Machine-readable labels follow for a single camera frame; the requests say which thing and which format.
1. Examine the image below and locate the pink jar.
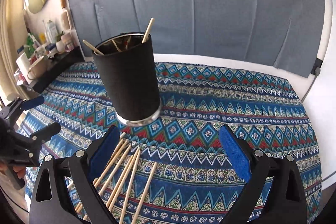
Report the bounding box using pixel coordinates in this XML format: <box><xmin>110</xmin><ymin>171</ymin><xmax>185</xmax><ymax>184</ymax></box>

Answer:
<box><xmin>60</xmin><ymin>32</ymin><xmax>75</xmax><ymax>52</ymax></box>

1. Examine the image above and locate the wooden hair brush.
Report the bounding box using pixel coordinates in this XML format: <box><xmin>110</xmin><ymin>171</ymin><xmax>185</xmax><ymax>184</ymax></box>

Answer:
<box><xmin>60</xmin><ymin>0</ymin><xmax>71</xmax><ymax>31</ymax></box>

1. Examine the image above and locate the white green bottle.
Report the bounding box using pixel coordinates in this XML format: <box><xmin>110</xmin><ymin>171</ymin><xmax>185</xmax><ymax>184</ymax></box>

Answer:
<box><xmin>47</xmin><ymin>20</ymin><xmax>59</xmax><ymax>43</ymax></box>

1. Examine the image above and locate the person's left hand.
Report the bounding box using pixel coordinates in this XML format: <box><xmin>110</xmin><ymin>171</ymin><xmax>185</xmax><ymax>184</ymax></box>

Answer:
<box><xmin>0</xmin><ymin>161</ymin><xmax>26</xmax><ymax>178</ymax></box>

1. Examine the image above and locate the beige curtain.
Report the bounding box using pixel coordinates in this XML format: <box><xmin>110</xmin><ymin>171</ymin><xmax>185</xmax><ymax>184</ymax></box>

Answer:
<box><xmin>1</xmin><ymin>0</ymin><xmax>32</xmax><ymax>100</ymax></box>

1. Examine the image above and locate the wooden chopstick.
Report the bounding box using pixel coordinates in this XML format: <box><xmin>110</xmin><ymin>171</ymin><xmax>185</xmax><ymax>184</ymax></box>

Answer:
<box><xmin>108</xmin><ymin>150</ymin><xmax>137</xmax><ymax>211</ymax></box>
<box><xmin>76</xmin><ymin>139</ymin><xmax>130</xmax><ymax>221</ymax></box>
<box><xmin>67</xmin><ymin>132</ymin><xmax>131</xmax><ymax>220</ymax></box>
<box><xmin>83</xmin><ymin>40</ymin><xmax>103</xmax><ymax>55</ymax></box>
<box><xmin>131</xmin><ymin>162</ymin><xmax>158</xmax><ymax>224</ymax></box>
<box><xmin>97</xmin><ymin>144</ymin><xmax>132</xmax><ymax>198</ymax></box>
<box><xmin>119</xmin><ymin>147</ymin><xmax>141</xmax><ymax>224</ymax></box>
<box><xmin>106</xmin><ymin>155</ymin><xmax>134</xmax><ymax>207</ymax></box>
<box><xmin>142</xmin><ymin>18</ymin><xmax>155</xmax><ymax>44</ymax></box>

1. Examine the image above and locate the black cylindrical utensil holder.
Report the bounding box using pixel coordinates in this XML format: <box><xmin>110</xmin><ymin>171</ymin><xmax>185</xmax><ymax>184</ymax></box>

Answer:
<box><xmin>92</xmin><ymin>32</ymin><xmax>162</xmax><ymax>127</ymax></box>

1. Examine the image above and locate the black side shelf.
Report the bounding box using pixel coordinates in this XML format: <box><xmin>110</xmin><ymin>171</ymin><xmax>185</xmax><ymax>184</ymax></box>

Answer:
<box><xmin>23</xmin><ymin>47</ymin><xmax>84</xmax><ymax>94</ymax></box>

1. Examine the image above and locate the blue patterned tablecloth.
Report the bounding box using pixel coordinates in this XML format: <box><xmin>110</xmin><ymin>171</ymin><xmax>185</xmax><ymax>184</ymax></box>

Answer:
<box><xmin>19</xmin><ymin>62</ymin><xmax>322</xmax><ymax>223</ymax></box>

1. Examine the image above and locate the small potted plant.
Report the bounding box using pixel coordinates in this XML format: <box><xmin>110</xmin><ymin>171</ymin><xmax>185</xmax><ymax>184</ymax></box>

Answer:
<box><xmin>55</xmin><ymin>31</ymin><xmax>66</xmax><ymax>54</ymax></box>

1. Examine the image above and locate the grey fabric backdrop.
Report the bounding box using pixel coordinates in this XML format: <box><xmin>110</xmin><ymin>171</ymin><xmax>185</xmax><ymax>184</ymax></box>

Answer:
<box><xmin>68</xmin><ymin>0</ymin><xmax>325</xmax><ymax>77</ymax></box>

